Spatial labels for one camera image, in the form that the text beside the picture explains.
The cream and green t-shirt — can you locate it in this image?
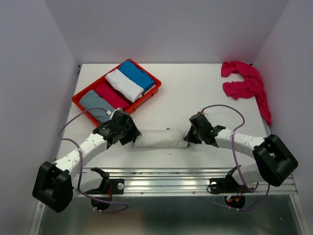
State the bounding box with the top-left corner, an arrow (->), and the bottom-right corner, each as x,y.
134,129 -> 189,149

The white rolled t-shirt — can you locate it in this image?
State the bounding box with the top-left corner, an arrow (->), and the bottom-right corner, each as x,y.
105,69 -> 144,103

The magenta rolled t-shirt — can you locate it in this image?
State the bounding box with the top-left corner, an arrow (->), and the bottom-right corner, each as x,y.
94,84 -> 130,110

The blue rolled t-shirt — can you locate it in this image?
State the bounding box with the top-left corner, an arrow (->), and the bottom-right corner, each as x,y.
118,60 -> 155,92

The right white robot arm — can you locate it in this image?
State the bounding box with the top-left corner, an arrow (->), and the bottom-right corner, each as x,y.
185,113 -> 298,191

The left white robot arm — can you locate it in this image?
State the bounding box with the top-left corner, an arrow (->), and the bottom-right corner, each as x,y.
32,108 -> 141,212

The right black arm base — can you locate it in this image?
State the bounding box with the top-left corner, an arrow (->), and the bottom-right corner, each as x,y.
206,167 -> 248,195

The grey rolled t-shirt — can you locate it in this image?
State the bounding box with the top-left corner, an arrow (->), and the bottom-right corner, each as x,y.
79,90 -> 114,124

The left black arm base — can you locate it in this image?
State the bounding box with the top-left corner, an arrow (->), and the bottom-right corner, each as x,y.
80,167 -> 125,195

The magenta crumpled t-shirt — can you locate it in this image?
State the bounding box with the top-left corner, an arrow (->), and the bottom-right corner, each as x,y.
221,61 -> 272,125

